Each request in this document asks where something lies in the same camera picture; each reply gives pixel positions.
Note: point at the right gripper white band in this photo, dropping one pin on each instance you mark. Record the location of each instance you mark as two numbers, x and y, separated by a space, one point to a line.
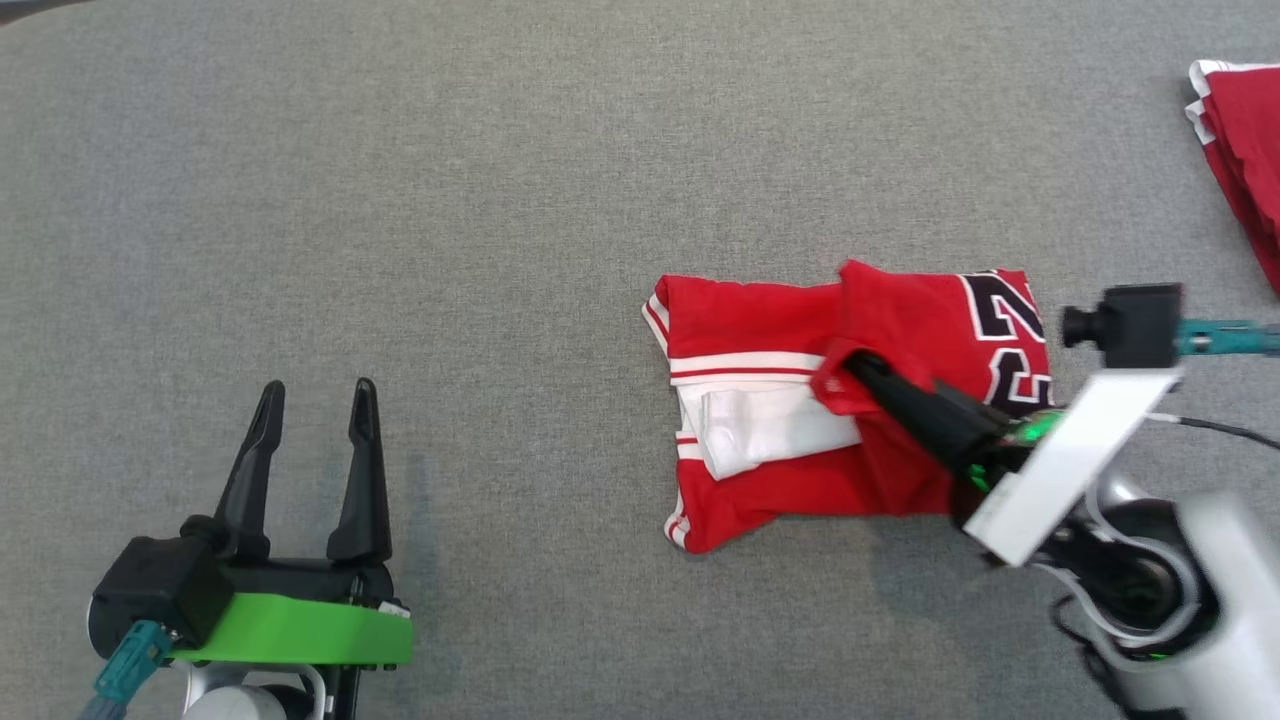
1080 450

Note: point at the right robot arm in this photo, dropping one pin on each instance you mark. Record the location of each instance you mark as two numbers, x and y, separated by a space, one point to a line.
1200 600

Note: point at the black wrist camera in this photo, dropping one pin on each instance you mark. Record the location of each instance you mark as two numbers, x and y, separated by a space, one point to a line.
160 585
1135 325

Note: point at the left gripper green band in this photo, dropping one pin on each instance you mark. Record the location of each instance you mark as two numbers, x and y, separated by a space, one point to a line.
300 630

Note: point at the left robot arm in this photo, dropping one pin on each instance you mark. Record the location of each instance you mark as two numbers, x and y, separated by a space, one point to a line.
250 700

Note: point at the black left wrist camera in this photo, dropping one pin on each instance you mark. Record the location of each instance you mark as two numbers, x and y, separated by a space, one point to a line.
160 585

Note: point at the red basketball jersey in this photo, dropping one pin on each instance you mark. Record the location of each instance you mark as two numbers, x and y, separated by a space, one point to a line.
780 320

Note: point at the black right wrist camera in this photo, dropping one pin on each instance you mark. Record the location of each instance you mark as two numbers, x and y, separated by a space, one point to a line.
1135 325

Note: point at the red shorts with white stripe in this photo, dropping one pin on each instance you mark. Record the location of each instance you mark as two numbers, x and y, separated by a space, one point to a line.
1250 150

